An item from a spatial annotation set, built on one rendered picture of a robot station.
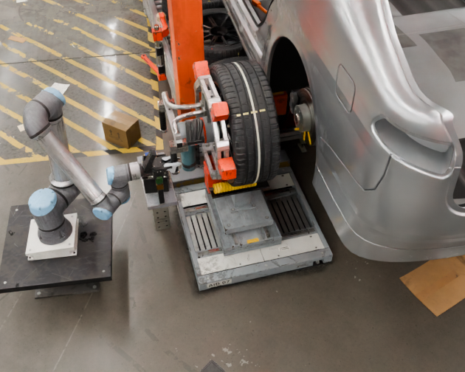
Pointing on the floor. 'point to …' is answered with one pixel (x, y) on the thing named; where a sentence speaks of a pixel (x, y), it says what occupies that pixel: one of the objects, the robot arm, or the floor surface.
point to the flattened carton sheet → (444, 281)
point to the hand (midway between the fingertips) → (178, 160)
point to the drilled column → (160, 216)
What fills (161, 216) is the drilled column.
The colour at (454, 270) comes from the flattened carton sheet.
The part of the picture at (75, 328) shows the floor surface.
